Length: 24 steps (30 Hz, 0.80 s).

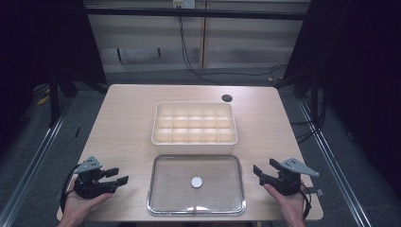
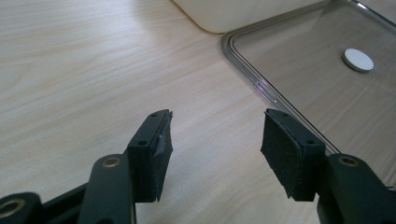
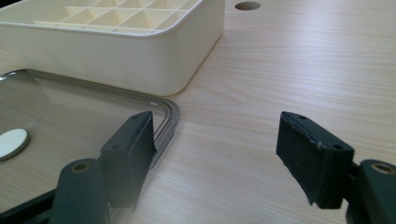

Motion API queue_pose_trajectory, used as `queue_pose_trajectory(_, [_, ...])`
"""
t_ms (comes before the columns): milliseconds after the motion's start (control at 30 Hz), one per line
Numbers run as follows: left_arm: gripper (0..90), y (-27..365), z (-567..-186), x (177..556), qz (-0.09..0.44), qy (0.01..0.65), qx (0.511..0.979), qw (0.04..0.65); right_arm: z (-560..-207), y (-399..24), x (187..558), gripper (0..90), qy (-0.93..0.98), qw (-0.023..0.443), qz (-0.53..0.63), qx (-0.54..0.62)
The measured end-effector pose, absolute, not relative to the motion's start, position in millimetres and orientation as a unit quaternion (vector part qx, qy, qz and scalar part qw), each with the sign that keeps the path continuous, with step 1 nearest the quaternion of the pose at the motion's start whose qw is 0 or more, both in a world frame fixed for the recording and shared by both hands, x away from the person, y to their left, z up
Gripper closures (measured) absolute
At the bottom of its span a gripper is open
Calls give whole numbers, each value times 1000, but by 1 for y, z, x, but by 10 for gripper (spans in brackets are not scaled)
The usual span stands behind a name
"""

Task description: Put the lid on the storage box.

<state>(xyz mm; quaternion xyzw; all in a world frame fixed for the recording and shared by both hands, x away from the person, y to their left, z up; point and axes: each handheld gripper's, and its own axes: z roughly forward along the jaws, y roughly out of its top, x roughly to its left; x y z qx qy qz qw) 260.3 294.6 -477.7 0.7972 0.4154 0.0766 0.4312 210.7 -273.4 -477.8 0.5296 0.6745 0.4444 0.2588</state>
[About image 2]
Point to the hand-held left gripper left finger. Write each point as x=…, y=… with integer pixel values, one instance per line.
x=149, y=161

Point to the glass lid with metal rim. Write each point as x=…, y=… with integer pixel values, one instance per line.
x=299, y=77

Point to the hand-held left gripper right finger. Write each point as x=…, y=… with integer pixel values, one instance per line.
x=289, y=155

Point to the white round disc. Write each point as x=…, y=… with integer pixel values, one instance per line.
x=358, y=59

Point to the cream rounded container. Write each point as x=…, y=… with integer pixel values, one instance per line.
x=236, y=14

